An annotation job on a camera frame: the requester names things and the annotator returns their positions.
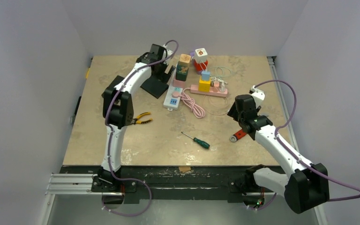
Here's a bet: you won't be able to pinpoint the black box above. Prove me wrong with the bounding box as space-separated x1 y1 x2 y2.
141 76 169 99

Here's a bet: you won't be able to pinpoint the red handled adjustable wrench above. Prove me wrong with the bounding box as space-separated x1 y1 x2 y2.
229 129 247 143

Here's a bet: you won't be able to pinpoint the white power strip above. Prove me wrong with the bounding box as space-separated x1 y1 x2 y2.
163 68 185 111

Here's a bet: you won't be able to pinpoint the pink cable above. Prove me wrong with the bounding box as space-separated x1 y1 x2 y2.
171 88 206 120

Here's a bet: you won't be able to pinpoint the green handled screwdriver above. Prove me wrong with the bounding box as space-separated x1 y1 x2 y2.
181 131 210 149

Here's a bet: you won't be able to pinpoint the yellow handled pliers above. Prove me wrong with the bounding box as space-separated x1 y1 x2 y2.
131 112 153 125

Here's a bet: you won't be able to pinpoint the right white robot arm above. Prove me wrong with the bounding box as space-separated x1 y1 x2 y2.
228 92 330 214

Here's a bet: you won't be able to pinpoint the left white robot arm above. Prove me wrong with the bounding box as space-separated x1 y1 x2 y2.
91 44 175 192

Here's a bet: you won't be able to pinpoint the dark green cube charger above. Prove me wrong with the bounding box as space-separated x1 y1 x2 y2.
175 65 189 82

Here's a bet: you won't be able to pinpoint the pink power strip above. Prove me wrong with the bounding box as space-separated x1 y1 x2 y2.
190 82 228 97

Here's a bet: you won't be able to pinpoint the red cube charger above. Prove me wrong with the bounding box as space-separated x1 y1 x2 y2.
192 60 208 75

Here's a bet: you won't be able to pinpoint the blue cube charger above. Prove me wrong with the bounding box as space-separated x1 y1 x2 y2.
201 70 211 81

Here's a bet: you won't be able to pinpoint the yellow cube charger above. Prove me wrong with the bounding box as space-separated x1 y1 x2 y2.
198 76 211 92

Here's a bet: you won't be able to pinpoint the white cube charger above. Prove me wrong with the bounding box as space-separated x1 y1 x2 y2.
194 48 208 64

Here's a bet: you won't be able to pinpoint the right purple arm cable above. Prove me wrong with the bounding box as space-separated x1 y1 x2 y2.
247 80 360 212

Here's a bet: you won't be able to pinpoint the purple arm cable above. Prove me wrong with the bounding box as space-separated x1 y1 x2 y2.
247 80 360 212
100 39 153 217

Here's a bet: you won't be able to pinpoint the thin white cable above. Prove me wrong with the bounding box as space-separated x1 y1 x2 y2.
202 94 232 116

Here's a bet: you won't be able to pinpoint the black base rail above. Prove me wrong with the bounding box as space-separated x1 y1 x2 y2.
58 165 273 205

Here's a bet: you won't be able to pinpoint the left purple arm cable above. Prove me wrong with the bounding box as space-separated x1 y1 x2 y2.
100 39 153 217

